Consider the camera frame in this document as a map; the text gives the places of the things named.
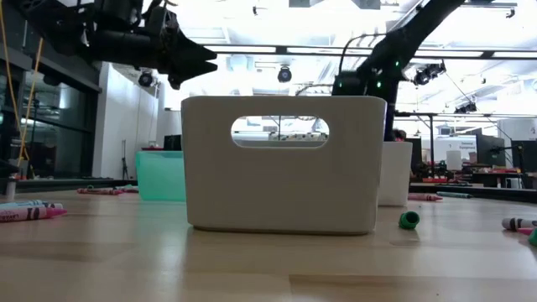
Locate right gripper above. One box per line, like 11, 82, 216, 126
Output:
383, 81, 399, 143

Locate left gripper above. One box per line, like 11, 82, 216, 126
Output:
142, 6, 219, 91

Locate white crayon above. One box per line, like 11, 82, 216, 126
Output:
501, 216, 537, 232

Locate white plastic bin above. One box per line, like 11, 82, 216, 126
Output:
377, 141, 414, 208

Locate white box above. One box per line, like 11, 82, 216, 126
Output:
446, 149, 463, 171

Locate black bar with light strips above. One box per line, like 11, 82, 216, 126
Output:
203, 43, 537, 60

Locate small black monitor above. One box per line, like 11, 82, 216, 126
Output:
163, 133, 183, 152

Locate black computer monitor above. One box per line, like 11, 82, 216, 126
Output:
510, 140, 537, 173
476, 133, 507, 168

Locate green translucent plastic bin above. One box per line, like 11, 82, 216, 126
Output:
134, 150, 187, 202

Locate black tripod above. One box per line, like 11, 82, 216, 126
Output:
120, 140, 130, 180

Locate blue crayon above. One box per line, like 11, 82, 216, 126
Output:
0, 199, 64, 210

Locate grey plastic bin with handle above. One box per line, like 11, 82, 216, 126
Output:
180, 96, 387, 236

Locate black table frame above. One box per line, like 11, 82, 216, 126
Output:
0, 178, 537, 205

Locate yellow cable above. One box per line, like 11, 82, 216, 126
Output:
0, 0, 44, 165

